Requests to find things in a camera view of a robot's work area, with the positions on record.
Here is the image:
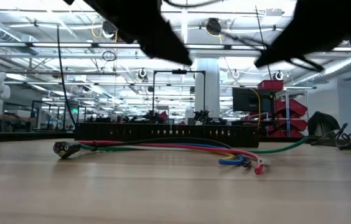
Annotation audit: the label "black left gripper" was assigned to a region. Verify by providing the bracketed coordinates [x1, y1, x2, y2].
[83, 0, 193, 66]

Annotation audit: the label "clear safety glasses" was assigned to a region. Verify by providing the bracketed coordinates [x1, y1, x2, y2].
[311, 123, 351, 151]

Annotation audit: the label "red storage bin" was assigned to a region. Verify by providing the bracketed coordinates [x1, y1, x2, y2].
[274, 98, 309, 118]
[268, 118, 309, 138]

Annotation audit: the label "black hanging cable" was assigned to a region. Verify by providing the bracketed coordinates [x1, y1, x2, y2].
[255, 5, 273, 81]

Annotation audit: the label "red box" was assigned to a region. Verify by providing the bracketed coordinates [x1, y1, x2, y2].
[258, 79, 284, 91]

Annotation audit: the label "black monitor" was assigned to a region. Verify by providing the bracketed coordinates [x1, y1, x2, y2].
[232, 87, 273, 113]

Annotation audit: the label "black cable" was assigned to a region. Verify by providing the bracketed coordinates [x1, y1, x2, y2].
[121, 136, 253, 169]
[255, 5, 273, 81]

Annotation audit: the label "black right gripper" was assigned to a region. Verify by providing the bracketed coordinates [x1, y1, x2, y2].
[254, 0, 351, 68]

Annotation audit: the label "black slotted cable duct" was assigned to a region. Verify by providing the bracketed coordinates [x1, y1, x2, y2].
[74, 122, 260, 149]

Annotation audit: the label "small black background robot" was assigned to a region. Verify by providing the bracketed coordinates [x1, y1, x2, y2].
[193, 109, 213, 124]

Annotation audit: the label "ceiling cable reel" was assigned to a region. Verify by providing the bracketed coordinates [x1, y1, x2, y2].
[205, 17, 223, 36]
[102, 20, 119, 40]

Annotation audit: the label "white pillar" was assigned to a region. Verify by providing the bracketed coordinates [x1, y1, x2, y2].
[194, 57, 221, 119]

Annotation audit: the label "metal shelf rack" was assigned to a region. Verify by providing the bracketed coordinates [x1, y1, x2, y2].
[284, 88, 310, 138]

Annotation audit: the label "black bag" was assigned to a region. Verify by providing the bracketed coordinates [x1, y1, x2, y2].
[307, 111, 340, 138]

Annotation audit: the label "black tape bundle wrap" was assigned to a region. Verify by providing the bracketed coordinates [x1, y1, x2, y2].
[53, 140, 82, 159]

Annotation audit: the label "black workstation frame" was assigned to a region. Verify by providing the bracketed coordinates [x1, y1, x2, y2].
[30, 100, 80, 131]

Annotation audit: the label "yellow hanging cable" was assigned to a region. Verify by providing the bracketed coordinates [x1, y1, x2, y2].
[249, 88, 262, 130]

